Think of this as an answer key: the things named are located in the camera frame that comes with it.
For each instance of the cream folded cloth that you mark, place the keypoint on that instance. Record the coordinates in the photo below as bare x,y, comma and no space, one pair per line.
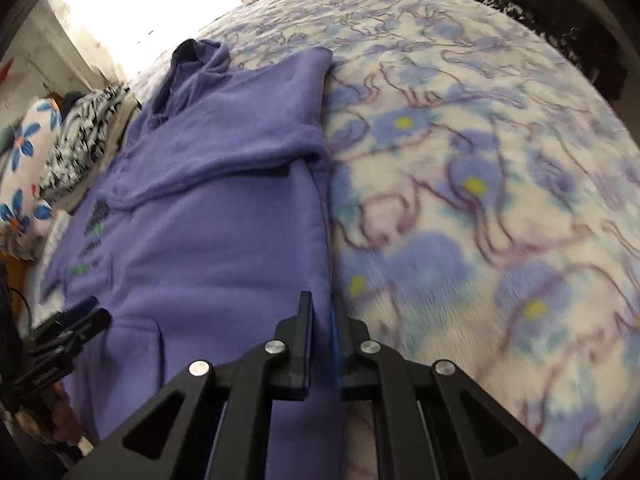
122,127

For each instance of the purple hoodie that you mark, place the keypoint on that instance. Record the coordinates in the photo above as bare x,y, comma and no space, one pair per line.
225,210

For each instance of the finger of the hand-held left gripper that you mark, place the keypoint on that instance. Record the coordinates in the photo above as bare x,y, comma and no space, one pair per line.
82,306
95,322

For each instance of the blue flower print pillow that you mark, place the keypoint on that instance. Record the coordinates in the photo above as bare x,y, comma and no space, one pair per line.
25,160

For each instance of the person's left hand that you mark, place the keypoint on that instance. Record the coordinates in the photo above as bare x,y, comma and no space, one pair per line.
65,417

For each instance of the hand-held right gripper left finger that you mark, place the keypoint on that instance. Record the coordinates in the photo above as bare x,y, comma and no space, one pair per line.
306,325

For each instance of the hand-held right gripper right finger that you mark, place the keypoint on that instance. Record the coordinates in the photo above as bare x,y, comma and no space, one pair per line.
338,330

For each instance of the dark cloth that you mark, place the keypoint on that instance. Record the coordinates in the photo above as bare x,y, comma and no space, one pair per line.
72,100

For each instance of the black and white patterned cloth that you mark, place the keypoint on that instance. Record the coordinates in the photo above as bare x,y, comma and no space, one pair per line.
80,135

